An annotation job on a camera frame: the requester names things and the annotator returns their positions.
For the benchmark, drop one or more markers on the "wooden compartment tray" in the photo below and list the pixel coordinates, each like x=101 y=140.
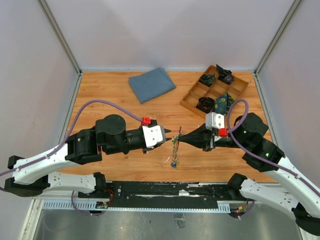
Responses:
x=217 y=89

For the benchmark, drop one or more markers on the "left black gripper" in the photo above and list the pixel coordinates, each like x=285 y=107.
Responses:
x=146 y=150

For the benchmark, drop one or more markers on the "key with green tag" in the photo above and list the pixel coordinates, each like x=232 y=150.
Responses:
x=175 y=140

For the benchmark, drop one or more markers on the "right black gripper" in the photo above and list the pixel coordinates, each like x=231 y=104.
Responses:
x=200 y=137

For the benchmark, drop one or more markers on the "folded blue cloth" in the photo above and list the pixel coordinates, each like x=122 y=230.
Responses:
x=151 y=84

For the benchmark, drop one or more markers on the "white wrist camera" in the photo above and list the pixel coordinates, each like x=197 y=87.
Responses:
x=214 y=121
x=153 y=135

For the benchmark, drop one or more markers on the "dark green rolled tie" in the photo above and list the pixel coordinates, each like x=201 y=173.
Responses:
x=207 y=79

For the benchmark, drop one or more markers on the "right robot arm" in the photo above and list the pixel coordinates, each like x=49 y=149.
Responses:
x=301 y=201

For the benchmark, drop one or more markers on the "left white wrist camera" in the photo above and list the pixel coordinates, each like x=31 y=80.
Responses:
x=153 y=135

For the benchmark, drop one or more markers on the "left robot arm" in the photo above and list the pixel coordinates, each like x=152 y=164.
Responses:
x=38 y=174

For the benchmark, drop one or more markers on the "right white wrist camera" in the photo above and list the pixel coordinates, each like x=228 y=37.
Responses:
x=214 y=121

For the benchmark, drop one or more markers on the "blue yellow floral tie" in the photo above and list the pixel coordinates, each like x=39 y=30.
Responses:
x=223 y=104

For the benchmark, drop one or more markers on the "black orange rolled tie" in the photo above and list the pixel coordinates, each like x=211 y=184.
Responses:
x=206 y=104

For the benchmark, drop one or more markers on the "metal key organizer red handle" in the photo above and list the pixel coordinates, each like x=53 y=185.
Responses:
x=175 y=163

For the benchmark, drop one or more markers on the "dark navy rolled tie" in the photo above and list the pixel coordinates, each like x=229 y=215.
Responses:
x=225 y=75

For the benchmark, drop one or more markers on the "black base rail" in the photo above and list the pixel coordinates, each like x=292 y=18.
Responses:
x=164 y=195

